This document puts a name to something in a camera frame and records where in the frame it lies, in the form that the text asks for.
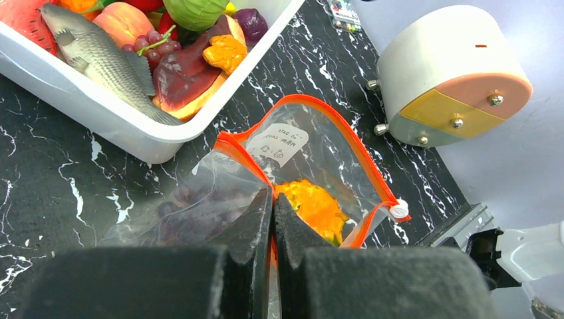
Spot clear zip top bag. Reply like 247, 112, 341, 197
98, 93, 412, 250

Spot dark red toy meat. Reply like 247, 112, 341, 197
153, 15, 247, 122

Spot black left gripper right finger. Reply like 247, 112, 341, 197
273, 195, 497, 318

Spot grey toy fish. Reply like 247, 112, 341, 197
41, 3, 182, 126

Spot orange toy pineapple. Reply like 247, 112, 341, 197
274, 179, 349, 247

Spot red toy slice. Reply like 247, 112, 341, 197
1, 0, 58, 56

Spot yellow orange toy piece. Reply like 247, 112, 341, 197
202, 35, 247, 75

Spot white plastic food bin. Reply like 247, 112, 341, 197
1, 1, 303, 164

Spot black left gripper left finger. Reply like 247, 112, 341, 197
21, 187, 273, 318

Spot green toy cabbage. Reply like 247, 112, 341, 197
164, 0, 229, 32

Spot dark toy grapes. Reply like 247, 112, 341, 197
156, 187, 259, 245

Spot dark toy plum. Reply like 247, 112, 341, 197
232, 8, 269, 44

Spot box of markers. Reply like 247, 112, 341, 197
326, 0, 362, 33

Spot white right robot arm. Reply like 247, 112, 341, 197
466, 221, 563, 290

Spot white cylindrical drum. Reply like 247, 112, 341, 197
366, 5, 533, 148

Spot peach toy fruit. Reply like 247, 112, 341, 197
92, 1, 155, 48

